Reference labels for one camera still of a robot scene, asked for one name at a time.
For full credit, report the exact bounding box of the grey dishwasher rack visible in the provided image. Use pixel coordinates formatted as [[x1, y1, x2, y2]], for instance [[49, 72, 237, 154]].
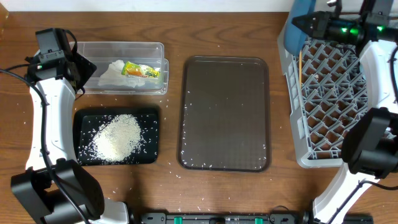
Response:
[[277, 18, 398, 169]]

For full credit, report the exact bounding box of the yellow green snack wrapper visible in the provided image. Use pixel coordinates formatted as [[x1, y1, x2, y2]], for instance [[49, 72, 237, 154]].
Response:
[[121, 62, 160, 78]]

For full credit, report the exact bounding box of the white tissue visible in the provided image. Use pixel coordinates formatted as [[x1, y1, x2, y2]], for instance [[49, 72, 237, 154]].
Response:
[[98, 60, 145, 88]]

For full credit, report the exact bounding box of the black plastic bin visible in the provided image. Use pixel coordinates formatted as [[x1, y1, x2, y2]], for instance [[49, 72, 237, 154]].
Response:
[[73, 108, 159, 166]]

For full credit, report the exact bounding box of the clear plastic bin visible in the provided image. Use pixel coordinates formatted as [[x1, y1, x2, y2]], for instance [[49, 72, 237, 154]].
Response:
[[70, 41, 165, 90]]

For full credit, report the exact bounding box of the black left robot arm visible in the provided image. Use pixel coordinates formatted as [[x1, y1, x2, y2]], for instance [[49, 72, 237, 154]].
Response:
[[11, 28, 129, 224]]

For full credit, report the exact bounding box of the wooden chopstick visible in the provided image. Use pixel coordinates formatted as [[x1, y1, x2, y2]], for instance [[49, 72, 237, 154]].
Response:
[[298, 50, 303, 90]]

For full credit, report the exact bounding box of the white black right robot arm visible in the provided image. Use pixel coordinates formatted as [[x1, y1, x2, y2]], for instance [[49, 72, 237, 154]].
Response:
[[284, 1, 397, 223]]

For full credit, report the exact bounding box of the dark blue plate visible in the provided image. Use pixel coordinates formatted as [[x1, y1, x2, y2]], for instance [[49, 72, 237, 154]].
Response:
[[283, 0, 316, 56]]

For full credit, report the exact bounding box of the pile of white rice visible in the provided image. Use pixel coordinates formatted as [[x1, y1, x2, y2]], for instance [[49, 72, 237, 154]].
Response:
[[91, 114, 144, 162]]

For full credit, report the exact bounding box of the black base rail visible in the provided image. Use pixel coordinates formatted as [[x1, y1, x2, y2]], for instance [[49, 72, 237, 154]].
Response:
[[136, 212, 374, 224]]

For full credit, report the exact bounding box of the dark brown serving tray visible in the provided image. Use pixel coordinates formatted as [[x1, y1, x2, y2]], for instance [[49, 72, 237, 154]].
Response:
[[178, 56, 272, 172]]

